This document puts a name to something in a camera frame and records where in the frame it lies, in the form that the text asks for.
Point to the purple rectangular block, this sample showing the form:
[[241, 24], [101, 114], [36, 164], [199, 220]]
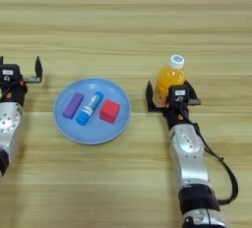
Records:
[[73, 105]]

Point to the gripper small black box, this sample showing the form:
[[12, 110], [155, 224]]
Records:
[[178, 94], [10, 73]]

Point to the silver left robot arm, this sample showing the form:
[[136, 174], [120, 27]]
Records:
[[8, 124]]

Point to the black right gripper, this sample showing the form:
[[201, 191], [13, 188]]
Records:
[[175, 115]]

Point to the right gripper small black box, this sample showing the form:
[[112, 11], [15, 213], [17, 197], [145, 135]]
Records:
[[178, 94]]

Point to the red cube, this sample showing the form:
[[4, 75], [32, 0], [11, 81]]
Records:
[[109, 111]]

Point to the blue cylinder block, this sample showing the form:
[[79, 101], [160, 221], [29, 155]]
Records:
[[89, 108]]

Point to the left gripper small black box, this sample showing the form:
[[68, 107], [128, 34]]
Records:
[[10, 73]]

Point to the orange juice bottle white cap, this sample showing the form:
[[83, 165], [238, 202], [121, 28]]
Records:
[[169, 76]]

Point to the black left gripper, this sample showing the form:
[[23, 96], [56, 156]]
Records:
[[16, 91]]

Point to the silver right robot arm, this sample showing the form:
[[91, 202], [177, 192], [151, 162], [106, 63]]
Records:
[[190, 153]]

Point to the light blue round plate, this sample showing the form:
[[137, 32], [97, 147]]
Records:
[[93, 132]]

